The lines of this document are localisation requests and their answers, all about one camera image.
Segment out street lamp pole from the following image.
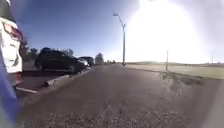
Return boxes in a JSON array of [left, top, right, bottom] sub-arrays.
[[112, 12, 127, 67]]

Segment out dark car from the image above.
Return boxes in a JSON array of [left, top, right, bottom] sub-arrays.
[[78, 55, 96, 67]]

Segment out grey asphalt road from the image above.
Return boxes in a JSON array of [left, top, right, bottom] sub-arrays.
[[13, 64, 224, 128]]

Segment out concrete kerb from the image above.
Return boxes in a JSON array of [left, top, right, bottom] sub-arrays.
[[43, 65, 98, 88]]

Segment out short thin pole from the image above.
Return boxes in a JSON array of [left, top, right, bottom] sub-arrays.
[[165, 49, 170, 72]]

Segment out black car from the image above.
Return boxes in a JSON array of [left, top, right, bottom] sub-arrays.
[[34, 49, 90, 74]]

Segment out grass field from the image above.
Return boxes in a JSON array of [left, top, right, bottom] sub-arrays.
[[125, 63, 224, 81]]

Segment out white car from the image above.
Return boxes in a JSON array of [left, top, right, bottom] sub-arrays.
[[0, 0, 24, 86]]

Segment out blue post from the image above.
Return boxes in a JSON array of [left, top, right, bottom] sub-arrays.
[[0, 49, 22, 125]]

